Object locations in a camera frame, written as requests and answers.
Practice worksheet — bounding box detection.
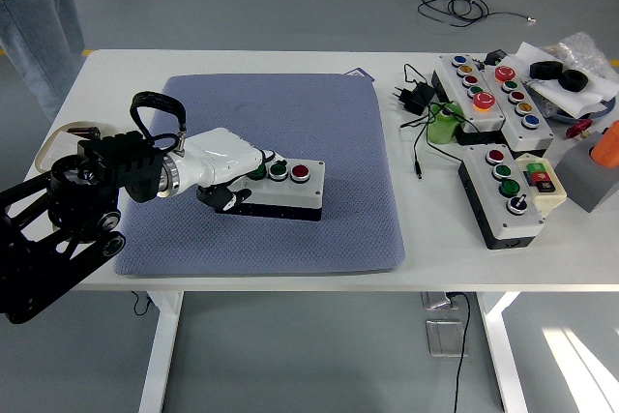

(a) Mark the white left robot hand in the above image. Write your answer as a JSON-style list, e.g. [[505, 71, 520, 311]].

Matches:
[[171, 127, 287, 215]]

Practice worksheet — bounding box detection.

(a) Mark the four-button control box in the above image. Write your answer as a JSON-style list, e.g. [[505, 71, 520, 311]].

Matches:
[[215, 157, 325, 224]]

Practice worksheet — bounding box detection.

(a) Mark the five-button box, glowing mushroom button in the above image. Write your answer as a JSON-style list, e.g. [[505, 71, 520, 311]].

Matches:
[[431, 53, 507, 146]]

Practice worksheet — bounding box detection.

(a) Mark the five-button box, red mushroom button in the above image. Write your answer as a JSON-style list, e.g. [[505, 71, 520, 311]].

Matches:
[[478, 64, 556, 153]]

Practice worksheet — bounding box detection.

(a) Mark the four-button box with selector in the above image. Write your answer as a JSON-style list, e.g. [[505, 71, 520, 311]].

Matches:
[[457, 143, 546, 251]]

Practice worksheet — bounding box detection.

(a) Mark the blue-grey textured mat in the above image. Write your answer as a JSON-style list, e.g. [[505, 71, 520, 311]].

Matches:
[[113, 73, 406, 279]]

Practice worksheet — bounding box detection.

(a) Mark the small dark brown bottle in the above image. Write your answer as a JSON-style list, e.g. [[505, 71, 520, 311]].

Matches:
[[67, 126, 102, 141]]

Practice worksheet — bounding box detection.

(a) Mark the purple card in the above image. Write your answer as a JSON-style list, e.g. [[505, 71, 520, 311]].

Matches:
[[343, 68, 377, 84]]

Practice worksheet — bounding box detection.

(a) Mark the white oval tray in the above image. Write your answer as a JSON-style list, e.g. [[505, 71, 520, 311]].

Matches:
[[36, 121, 117, 172]]

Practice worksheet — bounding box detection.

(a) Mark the black power adapter plug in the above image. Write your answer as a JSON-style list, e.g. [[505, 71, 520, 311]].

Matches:
[[390, 81, 436, 117]]

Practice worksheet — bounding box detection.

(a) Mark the white table leg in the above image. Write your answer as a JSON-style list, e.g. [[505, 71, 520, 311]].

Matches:
[[138, 290, 185, 413], [476, 290, 529, 413]]

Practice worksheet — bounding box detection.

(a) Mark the green plastic bottle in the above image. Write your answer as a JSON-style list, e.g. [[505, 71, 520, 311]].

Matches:
[[425, 101, 466, 147]]

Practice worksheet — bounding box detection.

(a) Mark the person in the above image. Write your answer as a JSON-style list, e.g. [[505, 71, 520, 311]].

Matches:
[[0, 0, 87, 124]]

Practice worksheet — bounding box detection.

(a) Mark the metal floor socket plate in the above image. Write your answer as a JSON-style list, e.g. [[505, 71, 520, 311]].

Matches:
[[425, 318, 469, 359], [420, 291, 460, 310]]

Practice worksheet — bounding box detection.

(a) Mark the blue-rimmed round dish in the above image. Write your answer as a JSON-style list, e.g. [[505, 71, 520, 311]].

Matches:
[[550, 93, 618, 125]]

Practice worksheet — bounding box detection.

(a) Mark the red mushroom knob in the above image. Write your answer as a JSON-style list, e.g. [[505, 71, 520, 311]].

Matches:
[[566, 118, 594, 139]]

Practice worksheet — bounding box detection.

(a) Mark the white foam sheet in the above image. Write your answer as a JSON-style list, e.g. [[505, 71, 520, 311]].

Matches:
[[512, 41, 619, 120]]

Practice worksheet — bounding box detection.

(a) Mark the grey block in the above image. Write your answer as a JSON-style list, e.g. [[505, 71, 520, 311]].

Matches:
[[552, 139, 619, 214]]

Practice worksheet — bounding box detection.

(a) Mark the clear bubble wrap bag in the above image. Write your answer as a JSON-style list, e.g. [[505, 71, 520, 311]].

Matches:
[[545, 31, 611, 80]]

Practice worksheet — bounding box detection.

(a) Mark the orange cylinder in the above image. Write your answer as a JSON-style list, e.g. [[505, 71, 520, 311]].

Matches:
[[588, 120, 619, 167]]

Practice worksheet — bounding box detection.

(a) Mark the white wall switch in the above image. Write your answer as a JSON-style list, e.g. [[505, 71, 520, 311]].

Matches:
[[45, 135, 83, 162]]

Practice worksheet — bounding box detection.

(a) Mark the thin black hanging cable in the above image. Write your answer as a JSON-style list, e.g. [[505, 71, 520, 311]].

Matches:
[[129, 290, 155, 316]]

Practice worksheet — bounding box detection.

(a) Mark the black adapter cord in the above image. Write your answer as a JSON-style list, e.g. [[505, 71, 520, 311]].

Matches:
[[398, 63, 468, 181]]

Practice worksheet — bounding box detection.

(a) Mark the black cable under table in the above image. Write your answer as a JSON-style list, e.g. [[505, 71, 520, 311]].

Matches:
[[444, 290, 473, 413]]

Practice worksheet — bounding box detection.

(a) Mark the black foam ring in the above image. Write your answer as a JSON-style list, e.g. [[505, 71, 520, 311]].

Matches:
[[528, 60, 565, 80], [560, 69, 587, 93]]

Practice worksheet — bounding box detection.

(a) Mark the cream switch box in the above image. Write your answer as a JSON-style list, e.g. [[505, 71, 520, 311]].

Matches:
[[514, 152, 568, 221]]

